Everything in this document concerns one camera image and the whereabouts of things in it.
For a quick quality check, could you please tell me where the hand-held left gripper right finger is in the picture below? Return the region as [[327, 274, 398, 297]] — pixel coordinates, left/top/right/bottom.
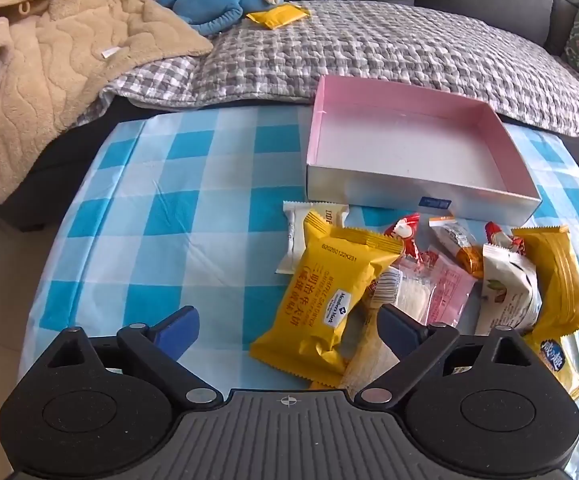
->
[[352, 304, 545, 406]]

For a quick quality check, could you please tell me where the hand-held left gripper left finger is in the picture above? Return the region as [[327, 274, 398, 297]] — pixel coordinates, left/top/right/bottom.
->
[[32, 305, 222, 408]]

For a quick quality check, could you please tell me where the yellow seamed snack packet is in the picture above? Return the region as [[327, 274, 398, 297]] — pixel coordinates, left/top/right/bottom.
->
[[512, 225, 579, 333]]

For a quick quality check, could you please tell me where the clear rice cracker packet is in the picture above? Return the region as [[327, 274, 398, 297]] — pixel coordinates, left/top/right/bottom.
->
[[339, 266, 407, 396]]

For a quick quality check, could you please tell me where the large yellow snack packet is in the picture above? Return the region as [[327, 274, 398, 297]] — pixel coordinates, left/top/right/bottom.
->
[[249, 211, 404, 387]]

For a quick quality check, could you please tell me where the white nut snack packet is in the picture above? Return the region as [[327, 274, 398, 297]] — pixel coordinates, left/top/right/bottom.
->
[[475, 244, 543, 336]]

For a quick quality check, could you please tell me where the yellow packet with blue label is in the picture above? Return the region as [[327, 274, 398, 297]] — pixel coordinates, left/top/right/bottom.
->
[[522, 330, 579, 401]]

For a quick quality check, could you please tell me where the pink cardboard box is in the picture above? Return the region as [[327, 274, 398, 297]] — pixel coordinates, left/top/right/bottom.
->
[[305, 75, 543, 225]]

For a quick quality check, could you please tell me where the pink snack packet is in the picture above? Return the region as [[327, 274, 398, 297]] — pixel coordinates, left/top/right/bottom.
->
[[394, 252, 477, 323]]

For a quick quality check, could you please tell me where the red white candy packet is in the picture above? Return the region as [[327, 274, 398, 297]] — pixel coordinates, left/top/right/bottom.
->
[[484, 221, 526, 256], [384, 212, 437, 266]]

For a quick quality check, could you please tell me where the orange white snack packet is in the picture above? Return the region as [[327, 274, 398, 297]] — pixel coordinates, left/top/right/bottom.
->
[[428, 216, 485, 280]]

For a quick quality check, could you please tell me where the blue checked tablecloth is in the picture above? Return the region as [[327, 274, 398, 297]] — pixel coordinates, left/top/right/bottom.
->
[[19, 107, 579, 461]]

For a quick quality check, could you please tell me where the grey checked quilt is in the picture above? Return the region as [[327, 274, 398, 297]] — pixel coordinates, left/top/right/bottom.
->
[[72, 0, 579, 138]]

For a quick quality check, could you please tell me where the beige fleece blanket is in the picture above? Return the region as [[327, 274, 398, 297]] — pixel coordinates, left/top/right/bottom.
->
[[0, 0, 215, 206]]

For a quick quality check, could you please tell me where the flat yellow packet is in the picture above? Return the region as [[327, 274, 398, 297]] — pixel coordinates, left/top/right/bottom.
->
[[245, 2, 311, 30]]

